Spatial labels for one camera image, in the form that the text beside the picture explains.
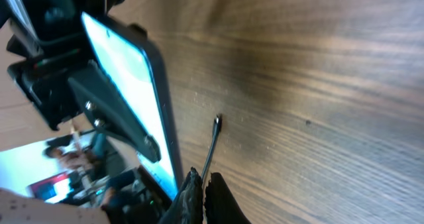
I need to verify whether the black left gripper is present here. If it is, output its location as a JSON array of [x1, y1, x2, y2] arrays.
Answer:
[[7, 28, 162, 162]]

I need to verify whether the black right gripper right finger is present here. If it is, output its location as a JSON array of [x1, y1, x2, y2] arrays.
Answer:
[[204, 172, 251, 224]]

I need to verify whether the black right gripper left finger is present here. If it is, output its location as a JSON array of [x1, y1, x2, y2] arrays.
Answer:
[[158, 167, 203, 224]]

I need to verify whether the blue Galaxy smartphone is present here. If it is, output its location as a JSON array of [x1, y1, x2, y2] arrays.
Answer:
[[81, 12, 183, 200]]

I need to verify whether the black USB charging cable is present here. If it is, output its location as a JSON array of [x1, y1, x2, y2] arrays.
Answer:
[[200, 113, 223, 185]]

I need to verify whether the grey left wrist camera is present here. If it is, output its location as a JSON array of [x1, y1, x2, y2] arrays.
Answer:
[[1, 0, 105, 44]]

